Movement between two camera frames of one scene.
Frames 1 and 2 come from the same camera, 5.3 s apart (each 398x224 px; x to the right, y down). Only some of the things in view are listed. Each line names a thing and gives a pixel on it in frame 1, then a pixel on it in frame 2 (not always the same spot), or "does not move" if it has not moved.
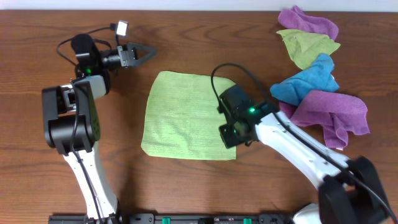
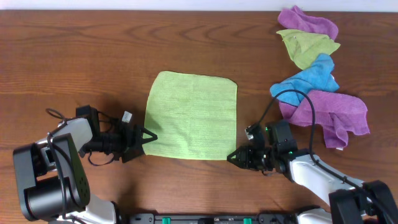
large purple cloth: [338, 116] does not move
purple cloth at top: [295, 18] does not move
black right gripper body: [231, 137] → [261, 159]
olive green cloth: [303, 46] does not move
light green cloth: [181, 119] does not move
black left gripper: [130, 60] → [129, 144]
